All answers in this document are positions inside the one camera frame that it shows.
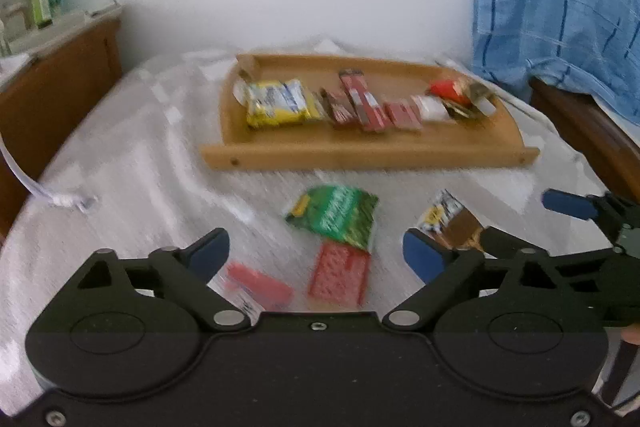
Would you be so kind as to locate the wooden serving tray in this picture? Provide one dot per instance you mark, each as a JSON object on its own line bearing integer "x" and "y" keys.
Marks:
{"x": 310, "y": 142}

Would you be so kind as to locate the pink snack packet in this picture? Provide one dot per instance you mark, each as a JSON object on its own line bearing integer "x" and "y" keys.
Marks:
{"x": 260, "y": 287}

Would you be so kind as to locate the yellow snack packet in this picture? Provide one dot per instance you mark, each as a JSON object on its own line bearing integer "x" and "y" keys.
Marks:
{"x": 275, "y": 104}

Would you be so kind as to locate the gold brown snack packet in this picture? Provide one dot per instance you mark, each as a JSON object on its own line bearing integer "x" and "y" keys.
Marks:
{"x": 467, "y": 104}

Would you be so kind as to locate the blue plaid cloth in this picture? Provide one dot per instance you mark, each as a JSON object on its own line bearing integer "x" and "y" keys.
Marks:
{"x": 560, "y": 7}

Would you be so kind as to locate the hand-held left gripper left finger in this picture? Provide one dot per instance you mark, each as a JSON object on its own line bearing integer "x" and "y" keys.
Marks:
{"x": 210, "y": 252}

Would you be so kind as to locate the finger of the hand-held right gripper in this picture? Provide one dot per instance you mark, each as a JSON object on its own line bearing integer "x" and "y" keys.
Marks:
{"x": 502, "y": 241}
{"x": 570, "y": 204}

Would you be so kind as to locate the white snack packet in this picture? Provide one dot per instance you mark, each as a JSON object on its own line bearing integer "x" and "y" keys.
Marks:
{"x": 431, "y": 108}

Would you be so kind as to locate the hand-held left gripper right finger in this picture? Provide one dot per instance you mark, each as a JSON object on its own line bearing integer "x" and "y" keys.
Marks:
{"x": 425, "y": 257}

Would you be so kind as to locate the green snack packet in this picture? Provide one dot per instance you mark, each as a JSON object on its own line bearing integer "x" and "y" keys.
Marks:
{"x": 335, "y": 217}

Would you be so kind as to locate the small red snack packet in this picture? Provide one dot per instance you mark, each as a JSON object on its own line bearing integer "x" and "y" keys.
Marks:
{"x": 445, "y": 89}

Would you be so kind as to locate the long red snack packet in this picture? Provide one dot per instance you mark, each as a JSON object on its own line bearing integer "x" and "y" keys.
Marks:
{"x": 362, "y": 104}

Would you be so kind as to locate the brown wooden cabinet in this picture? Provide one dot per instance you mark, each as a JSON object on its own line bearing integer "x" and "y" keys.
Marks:
{"x": 65, "y": 72}

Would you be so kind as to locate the red square snack packet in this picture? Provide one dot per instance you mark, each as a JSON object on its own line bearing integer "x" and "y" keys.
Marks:
{"x": 337, "y": 277}
{"x": 402, "y": 116}

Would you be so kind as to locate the brown red snack packet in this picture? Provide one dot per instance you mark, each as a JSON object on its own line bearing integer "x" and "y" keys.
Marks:
{"x": 336, "y": 108}

